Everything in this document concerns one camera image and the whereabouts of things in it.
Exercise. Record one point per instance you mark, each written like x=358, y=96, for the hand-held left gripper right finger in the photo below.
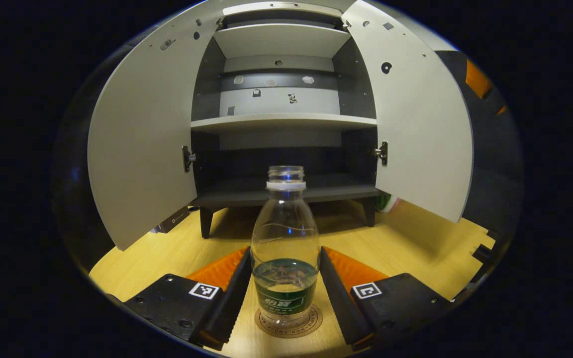
x=338, y=308

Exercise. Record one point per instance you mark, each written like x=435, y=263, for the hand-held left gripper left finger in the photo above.
x=232, y=308

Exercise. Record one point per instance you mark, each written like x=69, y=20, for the round brown coaster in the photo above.
x=311, y=325

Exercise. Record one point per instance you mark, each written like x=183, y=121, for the clear plastic bottle green label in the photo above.
x=285, y=293

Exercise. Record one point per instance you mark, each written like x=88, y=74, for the white cabinet door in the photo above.
x=142, y=149
x=416, y=124

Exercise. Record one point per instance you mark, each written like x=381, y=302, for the white and grey cabinet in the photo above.
x=281, y=40

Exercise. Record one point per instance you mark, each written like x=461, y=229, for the white cabinet drawer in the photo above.
x=246, y=10

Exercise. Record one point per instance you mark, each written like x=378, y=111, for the dark box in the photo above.
x=169, y=221

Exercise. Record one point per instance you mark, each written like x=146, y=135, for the green and white object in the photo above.
x=387, y=203

